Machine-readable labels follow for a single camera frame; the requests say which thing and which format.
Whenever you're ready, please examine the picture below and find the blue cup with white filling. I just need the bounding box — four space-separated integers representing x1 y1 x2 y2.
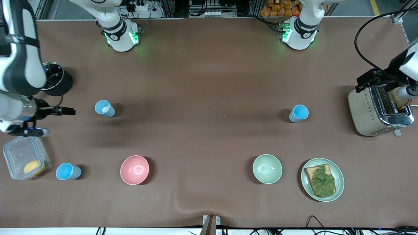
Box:
94 100 116 118

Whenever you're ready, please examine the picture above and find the light blue plastic cup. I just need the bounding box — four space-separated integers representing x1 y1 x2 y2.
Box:
289 104 309 123
56 163 82 180

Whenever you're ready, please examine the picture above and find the cream and chrome toaster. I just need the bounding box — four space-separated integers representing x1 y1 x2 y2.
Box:
348 83 415 137

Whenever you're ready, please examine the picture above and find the glass lid with blue knob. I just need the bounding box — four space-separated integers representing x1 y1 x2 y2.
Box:
42 62 64 91

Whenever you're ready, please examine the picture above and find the browned toast slice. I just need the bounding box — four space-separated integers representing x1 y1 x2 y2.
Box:
389 86 412 111

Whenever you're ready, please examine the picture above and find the clear plastic food container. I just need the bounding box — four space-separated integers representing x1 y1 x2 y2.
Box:
3 135 52 181

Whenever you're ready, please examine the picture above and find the yellow orange food piece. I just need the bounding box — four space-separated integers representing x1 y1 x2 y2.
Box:
24 160 45 175

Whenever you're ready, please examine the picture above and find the pink bowl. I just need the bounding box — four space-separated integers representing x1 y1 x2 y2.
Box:
120 155 150 185

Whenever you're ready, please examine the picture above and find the pale green plate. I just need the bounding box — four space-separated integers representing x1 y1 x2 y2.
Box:
301 158 345 202

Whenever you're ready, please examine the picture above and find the toast slice under lettuce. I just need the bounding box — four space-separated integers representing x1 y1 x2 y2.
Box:
304 164 337 198

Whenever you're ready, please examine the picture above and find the green lettuce leaf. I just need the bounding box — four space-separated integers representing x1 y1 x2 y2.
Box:
310 164 336 198

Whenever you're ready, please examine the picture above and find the bag of orange buns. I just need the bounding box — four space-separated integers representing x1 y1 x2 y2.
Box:
260 0 328 18

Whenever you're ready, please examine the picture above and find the pale green bowl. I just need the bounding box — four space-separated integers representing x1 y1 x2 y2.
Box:
252 154 283 184

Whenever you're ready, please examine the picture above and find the white power strip with plugs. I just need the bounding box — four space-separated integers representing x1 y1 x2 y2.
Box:
118 0 164 19

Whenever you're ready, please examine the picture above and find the brown table mat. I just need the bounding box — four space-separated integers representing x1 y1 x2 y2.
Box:
0 17 418 229

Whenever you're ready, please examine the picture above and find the small white power strip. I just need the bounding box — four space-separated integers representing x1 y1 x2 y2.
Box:
189 10 229 18

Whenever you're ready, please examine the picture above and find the black pot with blue handle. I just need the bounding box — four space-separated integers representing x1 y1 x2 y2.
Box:
42 61 73 97

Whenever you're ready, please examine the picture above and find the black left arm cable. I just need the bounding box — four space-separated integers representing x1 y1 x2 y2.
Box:
354 8 418 82

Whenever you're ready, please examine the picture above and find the aluminium frame profile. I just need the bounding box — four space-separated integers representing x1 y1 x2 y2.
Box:
33 0 53 21
390 0 418 25

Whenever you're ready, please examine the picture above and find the thin black looped cable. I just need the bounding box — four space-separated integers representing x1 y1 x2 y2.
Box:
305 215 327 231

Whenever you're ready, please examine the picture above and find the metal table edge bracket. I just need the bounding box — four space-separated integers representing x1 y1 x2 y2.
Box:
202 214 221 235

